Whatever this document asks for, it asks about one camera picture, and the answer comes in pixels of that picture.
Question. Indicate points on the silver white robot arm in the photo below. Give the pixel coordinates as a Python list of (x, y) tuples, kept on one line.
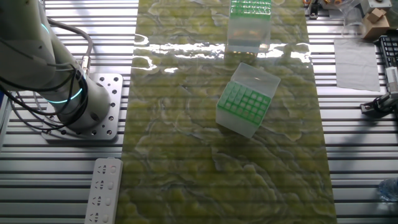
[(31, 46)]

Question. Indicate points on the clear tip box green rack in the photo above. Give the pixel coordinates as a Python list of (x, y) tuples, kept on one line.
[(236, 123), (248, 28)]

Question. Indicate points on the green marble patterned mat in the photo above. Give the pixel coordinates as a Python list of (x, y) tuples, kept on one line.
[(186, 155)]

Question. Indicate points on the white power strip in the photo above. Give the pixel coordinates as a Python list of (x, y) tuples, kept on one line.
[(104, 199)]

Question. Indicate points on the white paper sheet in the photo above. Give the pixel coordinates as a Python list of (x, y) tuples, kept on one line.
[(357, 65)]

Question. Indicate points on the clear plastic container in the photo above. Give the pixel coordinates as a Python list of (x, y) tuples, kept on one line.
[(353, 21)]

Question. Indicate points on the brown cardboard box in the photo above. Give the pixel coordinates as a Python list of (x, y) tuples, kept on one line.
[(376, 26)]

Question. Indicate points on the black keyboard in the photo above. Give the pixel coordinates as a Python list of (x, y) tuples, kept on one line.
[(390, 51)]

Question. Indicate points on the clear water bottle blue cap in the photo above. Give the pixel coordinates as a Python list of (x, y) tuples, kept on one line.
[(390, 189)]

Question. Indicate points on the grey metal device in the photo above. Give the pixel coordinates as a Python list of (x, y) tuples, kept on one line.
[(376, 3)]

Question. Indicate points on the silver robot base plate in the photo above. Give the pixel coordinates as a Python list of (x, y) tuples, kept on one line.
[(115, 93)]

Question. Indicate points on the black metal bracket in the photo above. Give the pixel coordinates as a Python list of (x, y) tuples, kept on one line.
[(313, 11)]

